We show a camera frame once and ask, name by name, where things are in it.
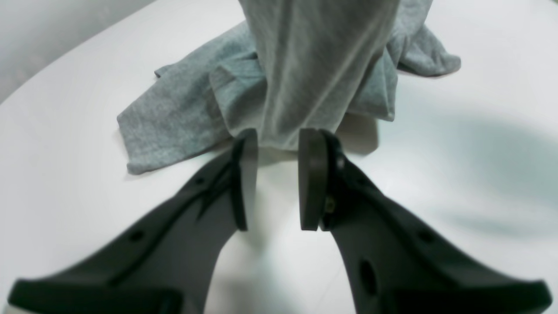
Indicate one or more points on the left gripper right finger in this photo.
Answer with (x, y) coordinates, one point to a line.
(395, 262)

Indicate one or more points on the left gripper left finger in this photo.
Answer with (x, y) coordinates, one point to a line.
(163, 263)

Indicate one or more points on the grey t-shirt with black lettering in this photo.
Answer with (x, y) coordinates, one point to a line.
(291, 64)

